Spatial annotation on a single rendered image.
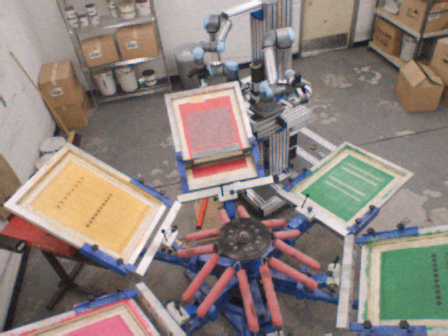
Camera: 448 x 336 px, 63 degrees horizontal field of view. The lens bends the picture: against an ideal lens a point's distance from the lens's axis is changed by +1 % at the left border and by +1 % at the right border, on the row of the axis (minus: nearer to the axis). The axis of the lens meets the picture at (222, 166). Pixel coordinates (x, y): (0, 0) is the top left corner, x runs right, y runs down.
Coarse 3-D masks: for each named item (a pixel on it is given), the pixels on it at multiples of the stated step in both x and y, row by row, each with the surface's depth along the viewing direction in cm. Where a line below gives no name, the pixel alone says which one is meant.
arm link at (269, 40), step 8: (272, 32) 263; (264, 40) 265; (272, 40) 263; (264, 48) 265; (272, 48) 265; (264, 56) 268; (272, 56) 265; (272, 64) 265; (272, 72) 265; (272, 80) 265; (272, 88) 266; (280, 88) 266; (272, 96) 268
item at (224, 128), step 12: (228, 96) 284; (216, 108) 280; (228, 108) 281; (216, 120) 277; (228, 120) 278; (216, 132) 274; (228, 132) 275; (216, 144) 271; (228, 144) 272; (240, 144) 272; (228, 168) 266
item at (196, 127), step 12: (180, 108) 279; (192, 108) 280; (204, 108) 280; (192, 120) 277; (204, 120) 277; (192, 132) 274; (204, 132) 274; (192, 144) 271; (204, 144) 271; (192, 156) 268; (204, 168) 266; (216, 168) 266
